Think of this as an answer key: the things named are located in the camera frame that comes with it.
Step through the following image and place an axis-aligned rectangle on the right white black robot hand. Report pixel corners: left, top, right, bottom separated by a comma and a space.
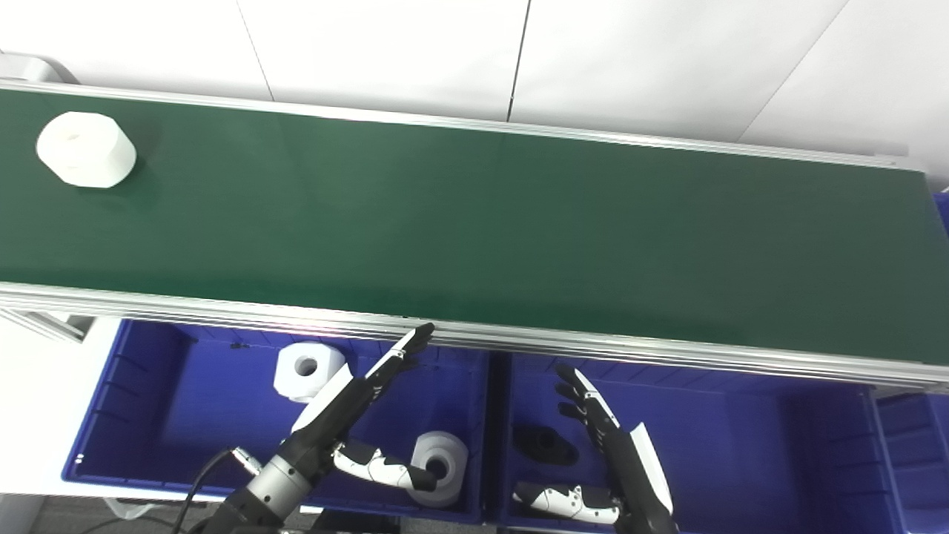
512, 364, 680, 534

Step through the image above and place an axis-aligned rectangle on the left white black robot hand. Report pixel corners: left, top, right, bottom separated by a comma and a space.
277, 323, 439, 492

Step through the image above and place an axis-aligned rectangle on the white hexagonal nut part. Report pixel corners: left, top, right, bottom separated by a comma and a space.
36, 111, 138, 189
409, 431, 470, 509
274, 343, 348, 404

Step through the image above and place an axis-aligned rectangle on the black plastic part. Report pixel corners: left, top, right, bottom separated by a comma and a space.
511, 423, 581, 467

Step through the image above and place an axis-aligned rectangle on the green conveyor belt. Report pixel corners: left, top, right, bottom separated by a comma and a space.
0, 89, 949, 366

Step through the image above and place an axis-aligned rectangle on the grey conveyor end housing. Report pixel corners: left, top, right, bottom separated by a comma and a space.
0, 53, 79, 85

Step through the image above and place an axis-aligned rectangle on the aluminium conveyor side rail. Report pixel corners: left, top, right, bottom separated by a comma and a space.
0, 79, 926, 172
0, 281, 949, 392

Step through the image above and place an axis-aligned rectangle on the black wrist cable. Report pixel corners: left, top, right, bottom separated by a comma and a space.
171, 446, 263, 534

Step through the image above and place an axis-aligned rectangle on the aluminium conveyor support bracket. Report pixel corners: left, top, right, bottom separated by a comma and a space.
0, 307, 94, 344

